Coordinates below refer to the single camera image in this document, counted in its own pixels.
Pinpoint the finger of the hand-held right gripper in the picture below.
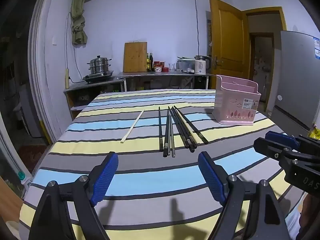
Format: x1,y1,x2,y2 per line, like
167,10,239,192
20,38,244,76
265,131,320,146
253,137,296,161

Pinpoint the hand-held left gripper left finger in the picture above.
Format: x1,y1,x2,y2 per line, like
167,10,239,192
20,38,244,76
28,152,119,240

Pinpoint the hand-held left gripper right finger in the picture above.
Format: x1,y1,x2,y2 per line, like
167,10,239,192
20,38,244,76
198,152,288,240

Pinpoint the black chopstick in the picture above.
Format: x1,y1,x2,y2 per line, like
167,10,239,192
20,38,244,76
169,108,189,148
171,106,195,153
158,106,163,152
163,106,171,158
174,105,209,145
173,106,198,147

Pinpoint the pink plastic utensil basket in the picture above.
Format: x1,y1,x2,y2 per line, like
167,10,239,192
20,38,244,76
212,74,262,126

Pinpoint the person's right forearm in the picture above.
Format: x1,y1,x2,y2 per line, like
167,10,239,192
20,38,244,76
296,192,320,240

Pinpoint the striped tablecloth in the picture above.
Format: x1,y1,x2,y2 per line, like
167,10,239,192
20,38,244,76
19,89,304,240

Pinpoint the yellow snack packet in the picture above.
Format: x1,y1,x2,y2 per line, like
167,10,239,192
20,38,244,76
309,123,320,141

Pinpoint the silver metal chopstick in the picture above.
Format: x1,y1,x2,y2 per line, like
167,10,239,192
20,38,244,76
170,116,176,157
167,114,172,155

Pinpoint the beige wooden chopstick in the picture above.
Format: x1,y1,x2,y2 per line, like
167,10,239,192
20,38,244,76
121,109,145,144

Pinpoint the grey refrigerator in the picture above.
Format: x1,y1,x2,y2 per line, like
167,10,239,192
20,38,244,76
268,30,320,138

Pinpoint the green cap plastic bottle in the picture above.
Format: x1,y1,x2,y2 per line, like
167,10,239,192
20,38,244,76
16,171,32,188

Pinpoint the low steel shelf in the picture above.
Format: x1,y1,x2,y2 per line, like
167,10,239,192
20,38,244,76
63,77,125,120

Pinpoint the black induction cooker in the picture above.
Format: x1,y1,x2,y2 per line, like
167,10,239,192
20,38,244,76
82,70,115,84

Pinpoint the white electric kettle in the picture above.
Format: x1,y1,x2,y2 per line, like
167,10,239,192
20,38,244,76
194,55,212,75

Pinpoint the yellow wooden door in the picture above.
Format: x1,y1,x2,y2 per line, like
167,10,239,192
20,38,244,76
208,0,251,90

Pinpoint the stainless steel counter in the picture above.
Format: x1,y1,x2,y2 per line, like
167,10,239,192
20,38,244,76
116,70,216,92

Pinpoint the stainless steel steamer pot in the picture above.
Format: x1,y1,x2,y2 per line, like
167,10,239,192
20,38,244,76
88,55,112,75

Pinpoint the white dish rack container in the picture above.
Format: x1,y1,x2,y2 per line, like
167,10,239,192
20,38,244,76
176,58,196,74

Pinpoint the wooden cutting board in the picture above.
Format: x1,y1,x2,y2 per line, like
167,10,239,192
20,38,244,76
123,41,148,73

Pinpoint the green tied curtain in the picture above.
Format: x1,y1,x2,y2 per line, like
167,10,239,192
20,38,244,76
71,0,89,45

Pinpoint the wall power cable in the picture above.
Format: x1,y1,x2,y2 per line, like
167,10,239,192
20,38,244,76
194,0,201,57

